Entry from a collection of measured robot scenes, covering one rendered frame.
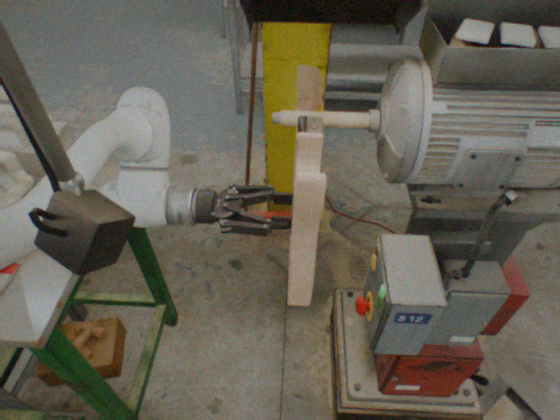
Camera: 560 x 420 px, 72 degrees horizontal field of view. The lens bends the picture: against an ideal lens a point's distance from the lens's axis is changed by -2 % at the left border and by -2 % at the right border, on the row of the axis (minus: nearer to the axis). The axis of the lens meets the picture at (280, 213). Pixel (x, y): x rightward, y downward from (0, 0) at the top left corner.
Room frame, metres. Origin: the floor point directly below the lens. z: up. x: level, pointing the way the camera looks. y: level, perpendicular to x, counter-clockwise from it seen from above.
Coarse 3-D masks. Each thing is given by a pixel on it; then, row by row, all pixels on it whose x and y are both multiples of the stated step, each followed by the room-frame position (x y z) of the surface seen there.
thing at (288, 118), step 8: (288, 112) 0.70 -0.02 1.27; (296, 112) 0.70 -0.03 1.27; (304, 112) 0.70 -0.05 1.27; (312, 112) 0.70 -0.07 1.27; (320, 112) 0.70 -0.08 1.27; (328, 112) 0.70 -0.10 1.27; (336, 112) 0.70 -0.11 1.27; (344, 112) 0.70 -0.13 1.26; (288, 120) 0.68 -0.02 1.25; (296, 120) 0.68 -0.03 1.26; (328, 120) 0.68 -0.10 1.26; (336, 120) 0.68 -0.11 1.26; (344, 120) 0.68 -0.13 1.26; (352, 120) 0.68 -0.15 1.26; (360, 120) 0.68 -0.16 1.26; (368, 120) 0.68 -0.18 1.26; (368, 128) 0.68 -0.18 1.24
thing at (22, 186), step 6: (24, 180) 0.73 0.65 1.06; (30, 180) 0.74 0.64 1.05; (18, 186) 0.70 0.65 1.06; (24, 186) 0.71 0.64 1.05; (30, 186) 0.72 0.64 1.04; (12, 192) 0.68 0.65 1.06; (18, 192) 0.69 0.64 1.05; (24, 192) 0.70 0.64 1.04; (12, 198) 0.67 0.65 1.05; (18, 198) 0.68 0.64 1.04; (6, 204) 0.65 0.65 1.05; (12, 204) 0.65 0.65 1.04
